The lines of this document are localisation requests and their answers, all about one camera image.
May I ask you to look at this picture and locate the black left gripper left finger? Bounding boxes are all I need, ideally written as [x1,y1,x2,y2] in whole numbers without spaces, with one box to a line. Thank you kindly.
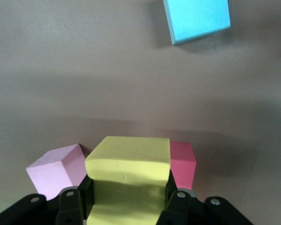
[0,174,94,225]

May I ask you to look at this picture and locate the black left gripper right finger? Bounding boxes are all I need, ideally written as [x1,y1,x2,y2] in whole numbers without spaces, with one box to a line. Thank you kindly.
[155,169,254,225]

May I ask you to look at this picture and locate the red foam cube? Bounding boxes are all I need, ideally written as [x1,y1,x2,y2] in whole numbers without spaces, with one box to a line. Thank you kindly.
[170,141,197,190]

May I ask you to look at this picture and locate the yellow foam cube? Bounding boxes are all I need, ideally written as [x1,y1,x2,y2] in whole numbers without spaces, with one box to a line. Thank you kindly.
[84,136,171,225]

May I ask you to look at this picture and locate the blue foam cube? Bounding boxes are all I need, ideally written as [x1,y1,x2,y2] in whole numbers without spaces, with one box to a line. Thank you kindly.
[163,0,231,45]

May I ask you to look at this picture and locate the pink foam cube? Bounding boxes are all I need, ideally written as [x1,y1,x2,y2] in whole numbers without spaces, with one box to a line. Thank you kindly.
[25,143,88,202]

